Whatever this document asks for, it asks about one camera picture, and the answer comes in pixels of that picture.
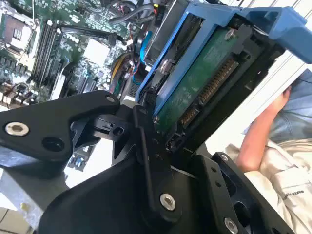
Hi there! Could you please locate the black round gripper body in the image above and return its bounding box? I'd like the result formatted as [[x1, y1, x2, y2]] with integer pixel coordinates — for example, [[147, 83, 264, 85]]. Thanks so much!
[[36, 146, 221, 234]]

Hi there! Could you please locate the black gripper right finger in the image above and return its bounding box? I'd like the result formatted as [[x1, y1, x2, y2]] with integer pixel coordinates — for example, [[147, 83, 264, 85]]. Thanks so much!
[[194, 151, 296, 234]]

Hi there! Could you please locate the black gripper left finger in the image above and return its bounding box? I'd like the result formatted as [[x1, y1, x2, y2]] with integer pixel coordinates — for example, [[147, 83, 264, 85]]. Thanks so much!
[[0, 89, 183, 223]]

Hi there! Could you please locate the hard disk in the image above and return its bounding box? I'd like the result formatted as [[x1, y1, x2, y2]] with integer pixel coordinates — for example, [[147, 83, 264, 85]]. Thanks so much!
[[135, 0, 312, 156]]

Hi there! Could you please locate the person's hand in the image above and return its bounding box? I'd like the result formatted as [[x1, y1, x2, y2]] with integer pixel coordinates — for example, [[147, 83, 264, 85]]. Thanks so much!
[[270, 85, 293, 113]]

